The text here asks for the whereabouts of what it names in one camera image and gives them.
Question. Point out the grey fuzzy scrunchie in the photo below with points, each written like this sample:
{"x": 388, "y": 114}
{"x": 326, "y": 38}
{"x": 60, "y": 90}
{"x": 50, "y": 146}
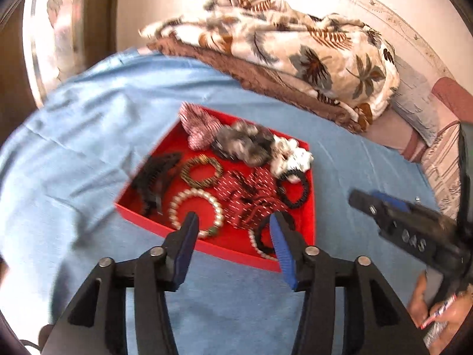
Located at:
{"x": 245, "y": 142}

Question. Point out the grey blue pillow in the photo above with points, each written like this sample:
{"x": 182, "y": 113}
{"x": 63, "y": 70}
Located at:
{"x": 415, "y": 111}

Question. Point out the striped floral pillow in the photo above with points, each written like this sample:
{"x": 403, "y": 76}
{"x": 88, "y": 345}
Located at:
{"x": 440, "y": 164}

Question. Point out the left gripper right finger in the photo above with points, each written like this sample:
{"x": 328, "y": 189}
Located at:
{"x": 375, "y": 320}

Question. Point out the pink bedsheet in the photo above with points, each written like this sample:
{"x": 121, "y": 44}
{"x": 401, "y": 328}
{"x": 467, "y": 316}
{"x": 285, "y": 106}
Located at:
{"x": 457, "y": 99}

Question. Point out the pink striped scrunchie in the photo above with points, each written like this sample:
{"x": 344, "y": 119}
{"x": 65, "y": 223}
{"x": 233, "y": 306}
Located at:
{"x": 200, "y": 126}

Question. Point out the person right hand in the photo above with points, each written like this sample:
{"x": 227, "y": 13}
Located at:
{"x": 454, "y": 316}

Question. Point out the red tray box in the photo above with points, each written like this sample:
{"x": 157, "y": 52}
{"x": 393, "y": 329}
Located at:
{"x": 232, "y": 244}

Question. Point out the dark red dotted scrunchie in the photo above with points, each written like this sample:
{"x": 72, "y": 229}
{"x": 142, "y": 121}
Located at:
{"x": 248, "y": 199}

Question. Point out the black hair claw clip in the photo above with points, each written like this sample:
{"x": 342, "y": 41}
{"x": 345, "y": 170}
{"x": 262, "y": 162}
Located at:
{"x": 152, "y": 180}

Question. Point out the blue bed cloth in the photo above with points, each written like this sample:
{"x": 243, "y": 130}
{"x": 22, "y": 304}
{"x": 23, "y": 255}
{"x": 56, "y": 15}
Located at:
{"x": 64, "y": 167}

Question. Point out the white satin scrunchie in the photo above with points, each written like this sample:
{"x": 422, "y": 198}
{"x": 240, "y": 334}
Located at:
{"x": 286, "y": 155}

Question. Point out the floral leaf blanket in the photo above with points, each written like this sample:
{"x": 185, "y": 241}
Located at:
{"x": 335, "y": 60}

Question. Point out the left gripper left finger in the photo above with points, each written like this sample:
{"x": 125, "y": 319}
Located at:
{"x": 94, "y": 322}

